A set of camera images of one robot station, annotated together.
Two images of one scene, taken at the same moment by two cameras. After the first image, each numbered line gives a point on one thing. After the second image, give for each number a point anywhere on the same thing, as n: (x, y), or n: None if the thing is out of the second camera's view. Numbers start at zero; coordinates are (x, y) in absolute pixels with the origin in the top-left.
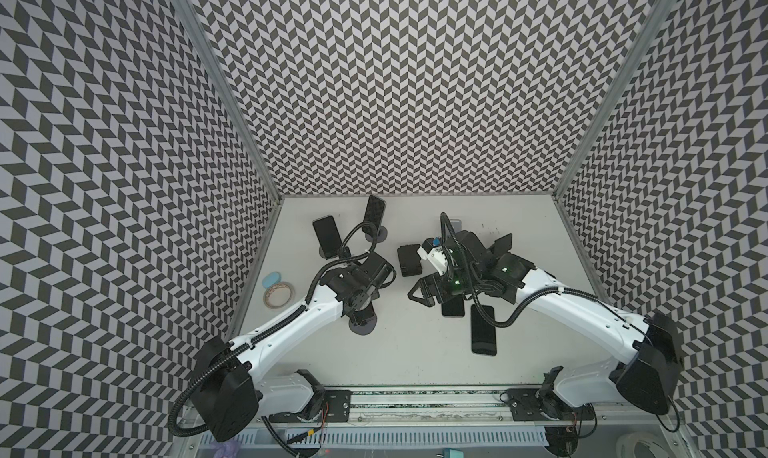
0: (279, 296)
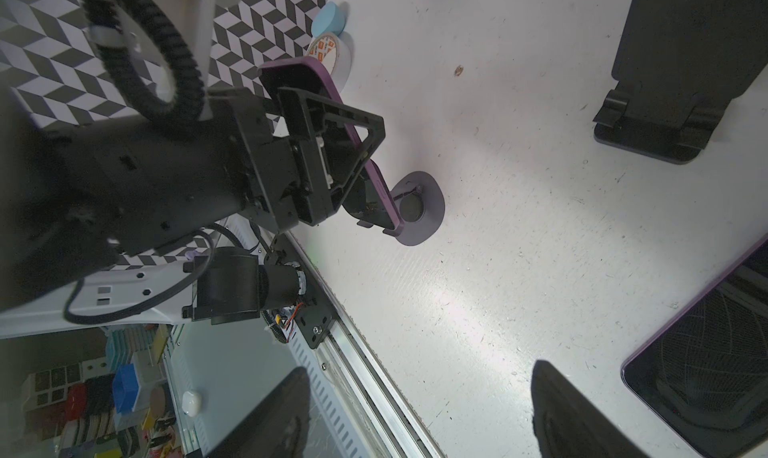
0: (334, 54)
